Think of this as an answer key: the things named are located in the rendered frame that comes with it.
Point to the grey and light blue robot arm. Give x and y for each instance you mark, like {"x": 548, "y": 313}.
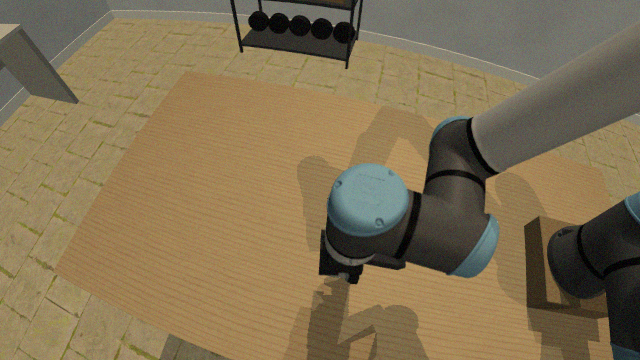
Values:
{"x": 371, "y": 209}

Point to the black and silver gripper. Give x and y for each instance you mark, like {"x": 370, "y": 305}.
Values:
{"x": 327, "y": 264}

